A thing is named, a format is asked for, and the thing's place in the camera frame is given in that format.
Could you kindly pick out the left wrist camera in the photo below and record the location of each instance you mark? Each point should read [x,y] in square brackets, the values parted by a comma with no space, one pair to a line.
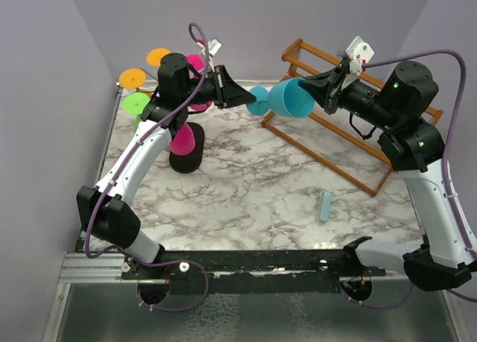
[214,46]

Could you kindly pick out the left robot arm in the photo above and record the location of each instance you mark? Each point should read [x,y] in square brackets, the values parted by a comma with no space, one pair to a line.
[105,209]

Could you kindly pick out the metal wine glass rack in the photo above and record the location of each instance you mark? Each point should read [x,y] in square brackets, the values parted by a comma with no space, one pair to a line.
[175,85]

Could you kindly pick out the yellow plastic wine glass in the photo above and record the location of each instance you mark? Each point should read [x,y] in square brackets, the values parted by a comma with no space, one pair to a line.
[132,78]

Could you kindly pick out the wooden dish rack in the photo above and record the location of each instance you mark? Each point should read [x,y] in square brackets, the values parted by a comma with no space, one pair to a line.
[357,141]

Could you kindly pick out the light blue flat stick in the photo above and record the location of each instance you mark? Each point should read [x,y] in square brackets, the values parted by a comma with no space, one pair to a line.
[325,206]

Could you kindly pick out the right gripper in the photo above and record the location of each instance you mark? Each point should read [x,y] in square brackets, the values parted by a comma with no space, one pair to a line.
[326,88]

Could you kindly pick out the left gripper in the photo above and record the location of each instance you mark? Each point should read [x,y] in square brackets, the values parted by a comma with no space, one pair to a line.
[229,93]

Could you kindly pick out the orange plastic wine glass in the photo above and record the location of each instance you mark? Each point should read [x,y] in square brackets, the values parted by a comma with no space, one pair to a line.
[155,56]

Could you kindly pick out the blue plastic wine glass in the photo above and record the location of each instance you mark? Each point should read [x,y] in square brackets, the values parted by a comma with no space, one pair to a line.
[286,99]

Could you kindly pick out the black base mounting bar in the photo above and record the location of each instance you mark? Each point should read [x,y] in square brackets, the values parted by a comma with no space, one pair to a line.
[253,271]

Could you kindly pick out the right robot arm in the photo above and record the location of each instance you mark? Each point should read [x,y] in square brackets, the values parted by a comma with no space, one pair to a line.
[444,260]

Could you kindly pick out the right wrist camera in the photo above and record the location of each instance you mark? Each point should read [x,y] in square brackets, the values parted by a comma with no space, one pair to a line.
[358,52]

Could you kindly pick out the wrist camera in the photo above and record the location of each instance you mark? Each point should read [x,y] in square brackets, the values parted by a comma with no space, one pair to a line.
[214,46]
[358,52]

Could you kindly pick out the green plastic wine glass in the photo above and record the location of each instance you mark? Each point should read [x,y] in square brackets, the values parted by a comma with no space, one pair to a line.
[134,104]

